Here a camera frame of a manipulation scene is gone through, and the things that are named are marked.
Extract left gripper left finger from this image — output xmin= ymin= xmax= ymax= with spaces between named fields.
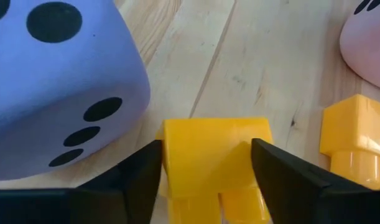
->
xmin=0 ymin=139 xmax=164 ymax=224

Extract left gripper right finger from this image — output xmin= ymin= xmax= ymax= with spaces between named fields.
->
xmin=251 ymin=138 xmax=380 ymax=224

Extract lavender foam die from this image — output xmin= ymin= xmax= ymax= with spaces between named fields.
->
xmin=0 ymin=0 xmax=152 ymax=181

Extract pink foam die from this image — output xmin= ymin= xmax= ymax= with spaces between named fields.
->
xmin=338 ymin=0 xmax=380 ymax=91

